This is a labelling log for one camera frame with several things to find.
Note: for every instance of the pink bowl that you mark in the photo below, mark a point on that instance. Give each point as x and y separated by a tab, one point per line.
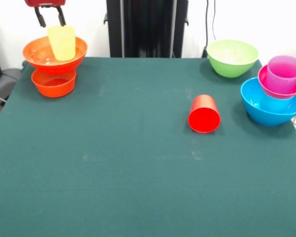
262	84

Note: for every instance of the blue bowl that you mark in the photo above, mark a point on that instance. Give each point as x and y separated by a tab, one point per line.
269	118

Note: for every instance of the purple cup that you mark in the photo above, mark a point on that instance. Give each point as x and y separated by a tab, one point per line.
283	79

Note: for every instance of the dark green table cloth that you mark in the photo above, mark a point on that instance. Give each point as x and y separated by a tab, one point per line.
148	185

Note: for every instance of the yellow cup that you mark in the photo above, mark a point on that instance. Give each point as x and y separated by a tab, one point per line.
62	44

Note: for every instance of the blue cup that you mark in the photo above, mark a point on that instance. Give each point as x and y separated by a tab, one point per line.
273	103

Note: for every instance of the small orange bowl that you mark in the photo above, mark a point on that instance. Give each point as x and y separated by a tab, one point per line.
54	87

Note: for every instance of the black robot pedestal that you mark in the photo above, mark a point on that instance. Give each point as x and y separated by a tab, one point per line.
148	24

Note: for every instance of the red cup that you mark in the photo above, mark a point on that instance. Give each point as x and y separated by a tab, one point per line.
204	119

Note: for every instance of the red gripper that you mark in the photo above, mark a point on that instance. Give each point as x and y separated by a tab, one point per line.
44	2

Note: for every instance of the large orange bowl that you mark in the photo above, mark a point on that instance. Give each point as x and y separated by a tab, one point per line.
39	64

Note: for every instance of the green bowl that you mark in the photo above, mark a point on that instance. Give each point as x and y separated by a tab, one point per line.
233	64

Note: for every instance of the gray chair base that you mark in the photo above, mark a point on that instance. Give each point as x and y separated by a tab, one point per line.
5	81

